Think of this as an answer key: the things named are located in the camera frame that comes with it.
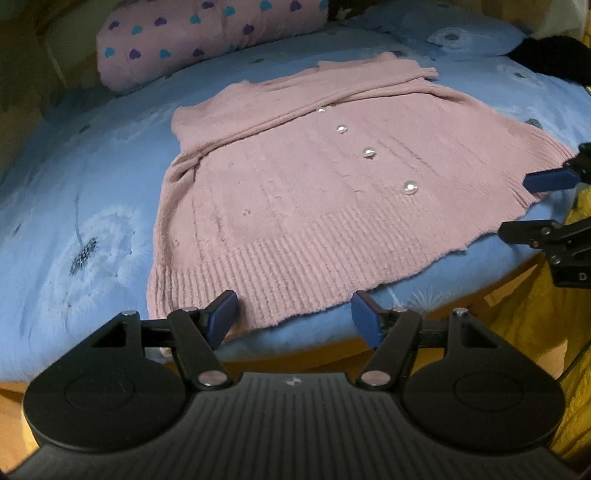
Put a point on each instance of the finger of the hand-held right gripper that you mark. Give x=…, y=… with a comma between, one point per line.
x=549, y=180
x=531, y=232

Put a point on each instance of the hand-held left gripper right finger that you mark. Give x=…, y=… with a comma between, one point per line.
x=365, y=318

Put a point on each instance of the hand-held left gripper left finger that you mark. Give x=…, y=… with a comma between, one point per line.
x=222, y=318

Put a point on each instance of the pink knitted cardigan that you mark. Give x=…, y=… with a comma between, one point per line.
x=300, y=198

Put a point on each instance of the yellow cloth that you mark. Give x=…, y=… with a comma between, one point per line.
x=545, y=318

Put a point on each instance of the black cloth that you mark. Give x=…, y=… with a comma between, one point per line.
x=554, y=57

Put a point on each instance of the blue dandelion-print pillow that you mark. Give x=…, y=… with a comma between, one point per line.
x=452, y=32

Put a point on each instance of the blue dandelion-print bed sheet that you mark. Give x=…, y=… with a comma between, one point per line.
x=78, y=194

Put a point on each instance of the dark cloth with white trim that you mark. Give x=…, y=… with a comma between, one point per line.
x=344, y=8

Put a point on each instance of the pink heart-print rolled quilt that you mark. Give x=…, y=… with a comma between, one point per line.
x=184, y=41

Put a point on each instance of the wooden headboard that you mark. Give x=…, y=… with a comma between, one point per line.
x=27, y=55

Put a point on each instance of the wooden bed frame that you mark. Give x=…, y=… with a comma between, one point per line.
x=332, y=353

